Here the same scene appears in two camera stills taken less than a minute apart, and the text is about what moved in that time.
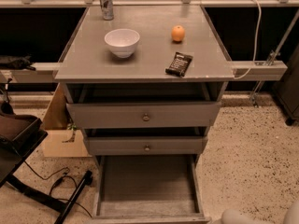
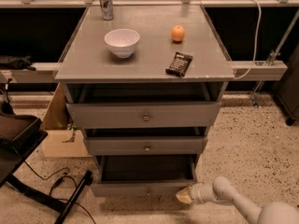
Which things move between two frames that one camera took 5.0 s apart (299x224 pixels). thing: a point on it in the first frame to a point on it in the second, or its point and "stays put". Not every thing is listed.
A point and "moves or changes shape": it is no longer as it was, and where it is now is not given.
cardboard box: [59, 141] stays put
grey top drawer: [144, 115] stays put
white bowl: [121, 41] stays put
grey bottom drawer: [149, 189] moves or changes shape
